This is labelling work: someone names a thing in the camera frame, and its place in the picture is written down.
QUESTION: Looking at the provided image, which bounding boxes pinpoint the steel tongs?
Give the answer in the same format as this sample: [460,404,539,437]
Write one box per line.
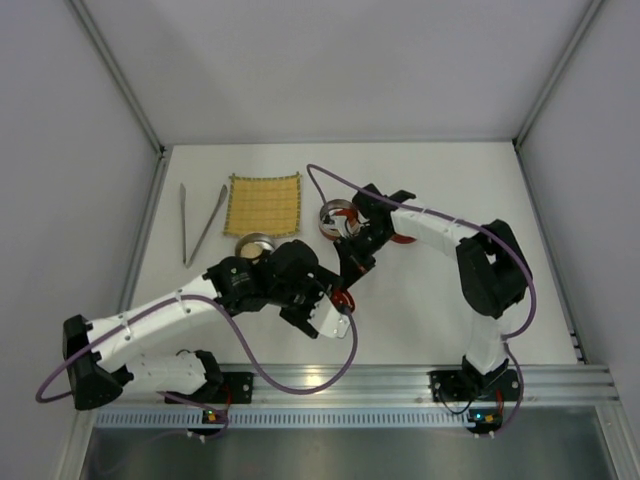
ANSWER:
[178,183,229,269]

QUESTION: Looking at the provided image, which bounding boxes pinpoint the bamboo serving mat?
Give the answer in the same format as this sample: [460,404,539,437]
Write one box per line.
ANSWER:
[223,172,302,238]

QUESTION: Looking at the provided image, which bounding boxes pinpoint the aluminium corner post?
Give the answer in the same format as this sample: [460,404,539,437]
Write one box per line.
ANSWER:
[64,0,166,157]
[512,0,608,153]

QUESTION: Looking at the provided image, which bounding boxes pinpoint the beige rice ball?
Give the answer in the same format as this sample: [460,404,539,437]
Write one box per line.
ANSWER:
[240,242,264,260]

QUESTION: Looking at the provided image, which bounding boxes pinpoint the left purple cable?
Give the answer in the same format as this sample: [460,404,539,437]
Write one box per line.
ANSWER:
[34,294,359,441]

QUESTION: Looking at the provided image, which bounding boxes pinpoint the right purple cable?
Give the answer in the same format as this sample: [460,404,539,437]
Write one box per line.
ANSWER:
[305,163,539,436]

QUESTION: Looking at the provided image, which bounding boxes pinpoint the steel bowl red base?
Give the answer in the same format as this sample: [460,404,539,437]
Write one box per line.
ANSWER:
[318,199,361,241]
[234,232,276,260]

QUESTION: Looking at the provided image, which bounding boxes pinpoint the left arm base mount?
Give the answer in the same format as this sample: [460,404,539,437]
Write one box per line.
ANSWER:
[172,371,254,404]

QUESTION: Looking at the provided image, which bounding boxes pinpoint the red lid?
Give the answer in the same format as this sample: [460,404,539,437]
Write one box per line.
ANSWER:
[391,234,416,245]
[331,289,356,313]

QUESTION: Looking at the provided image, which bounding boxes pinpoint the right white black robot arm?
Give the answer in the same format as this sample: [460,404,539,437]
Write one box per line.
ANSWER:
[334,184,535,404]

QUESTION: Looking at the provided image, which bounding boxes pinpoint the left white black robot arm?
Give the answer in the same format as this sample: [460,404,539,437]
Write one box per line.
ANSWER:
[62,240,354,411]

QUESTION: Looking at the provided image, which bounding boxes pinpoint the white slotted cable duct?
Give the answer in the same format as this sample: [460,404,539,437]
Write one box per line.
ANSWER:
[94,407,471,429]

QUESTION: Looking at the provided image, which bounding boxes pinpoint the right aluminium corner post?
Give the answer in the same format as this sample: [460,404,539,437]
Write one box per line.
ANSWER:
[512,0,608,153]

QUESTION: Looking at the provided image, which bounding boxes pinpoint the purple cable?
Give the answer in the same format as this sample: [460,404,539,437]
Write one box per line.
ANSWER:
[305,163,539,436]
[34,294,359,441]

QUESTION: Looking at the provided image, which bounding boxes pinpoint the left aluminium corner post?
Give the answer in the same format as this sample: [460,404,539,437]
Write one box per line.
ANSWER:
[64,0,166,157]

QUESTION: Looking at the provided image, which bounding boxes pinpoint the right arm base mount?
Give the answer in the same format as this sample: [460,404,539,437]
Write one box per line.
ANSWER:
[428,369,521,405]

